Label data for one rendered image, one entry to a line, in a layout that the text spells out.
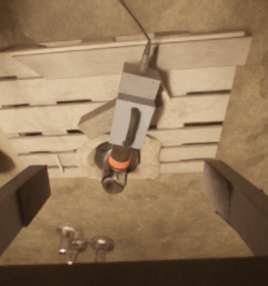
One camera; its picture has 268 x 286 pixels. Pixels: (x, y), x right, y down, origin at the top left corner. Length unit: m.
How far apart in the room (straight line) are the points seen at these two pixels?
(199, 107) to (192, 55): 0.27
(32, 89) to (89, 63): 0.32
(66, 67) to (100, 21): 0.26
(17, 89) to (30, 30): 0.28
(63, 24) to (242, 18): 0.80
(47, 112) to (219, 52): 0.85
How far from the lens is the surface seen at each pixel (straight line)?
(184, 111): 1.06
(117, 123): 0.77
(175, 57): 0.92
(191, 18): 1.07
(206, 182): 0.16
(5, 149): 1.63
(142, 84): 0.75
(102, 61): 0.92
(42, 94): 1.09
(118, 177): 1.02
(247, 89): 1.28
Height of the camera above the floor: 1.03
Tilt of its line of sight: 51 degrees down
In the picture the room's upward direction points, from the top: 179 degrees counter-clockwise
